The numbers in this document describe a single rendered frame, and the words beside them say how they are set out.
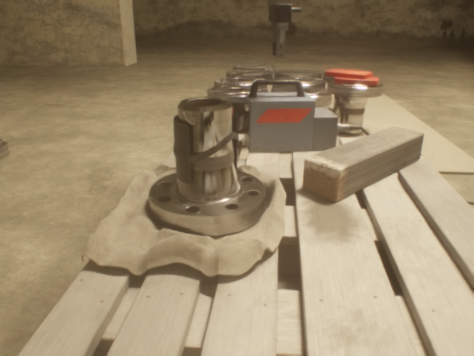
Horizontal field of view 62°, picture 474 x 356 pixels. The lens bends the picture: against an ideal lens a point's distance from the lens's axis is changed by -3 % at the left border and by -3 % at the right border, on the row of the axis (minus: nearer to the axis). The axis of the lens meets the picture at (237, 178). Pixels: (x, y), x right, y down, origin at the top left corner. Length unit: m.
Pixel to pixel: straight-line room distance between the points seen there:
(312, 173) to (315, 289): 0.38
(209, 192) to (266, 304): 0.29
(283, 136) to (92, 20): 3.88
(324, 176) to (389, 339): 0.46
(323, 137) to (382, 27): 8.83
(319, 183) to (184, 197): 0.33
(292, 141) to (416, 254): 0.62
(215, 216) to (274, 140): 0.56
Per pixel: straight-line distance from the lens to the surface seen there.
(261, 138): 1.28
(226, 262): 0.69
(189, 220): 0.79
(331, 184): 0.97
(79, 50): 5.04
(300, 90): 1.32
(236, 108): 1.28
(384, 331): 0.64
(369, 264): 0.77
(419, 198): 1.01
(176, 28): 10.13
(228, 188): 0.85
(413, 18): 10.26
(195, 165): 0.82
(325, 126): 1.31
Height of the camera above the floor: 0.56
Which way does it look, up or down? 23 degrees down
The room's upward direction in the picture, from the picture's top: straight up
